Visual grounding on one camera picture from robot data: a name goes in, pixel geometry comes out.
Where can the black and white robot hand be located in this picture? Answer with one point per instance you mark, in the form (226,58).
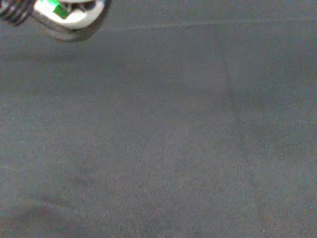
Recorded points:
(74,17)

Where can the black bench cloth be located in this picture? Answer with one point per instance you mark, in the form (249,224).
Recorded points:
(173,136)

